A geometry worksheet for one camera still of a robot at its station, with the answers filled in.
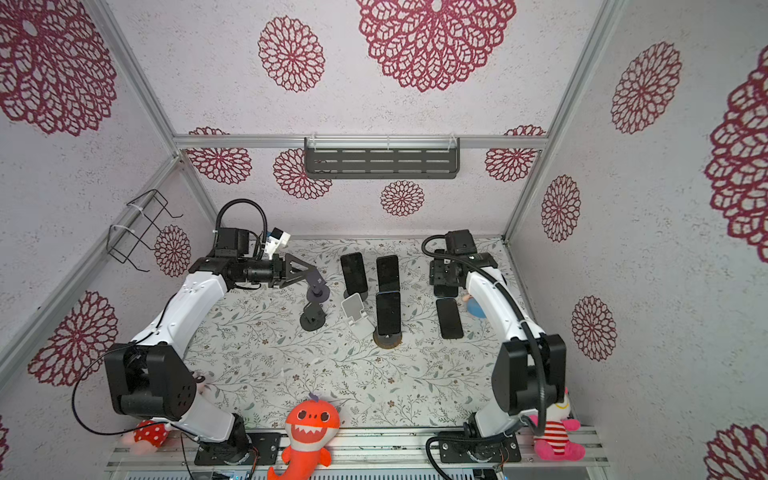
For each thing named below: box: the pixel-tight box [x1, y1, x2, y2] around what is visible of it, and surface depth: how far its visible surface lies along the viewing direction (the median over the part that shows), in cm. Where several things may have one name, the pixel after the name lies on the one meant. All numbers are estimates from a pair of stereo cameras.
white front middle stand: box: [341, 292, 375, 340], surface depth 94 cm
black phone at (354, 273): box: [340, 252, 368, 295], surface depth 97 cm
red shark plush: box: [267, 392, 341, 480], surface depth 71 cm
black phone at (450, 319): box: [436, 298, 464, 339], surface depth 99 cm
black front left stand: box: [300, 301, 326, 331], surface depth 96 cm
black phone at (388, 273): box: [376, 254, 400, 292], surface depth 98 cm
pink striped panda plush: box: [529, 387, 586, 462], surface depth 71 cm
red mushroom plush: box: [133, 420, 169, 448], surface depth 73 cm
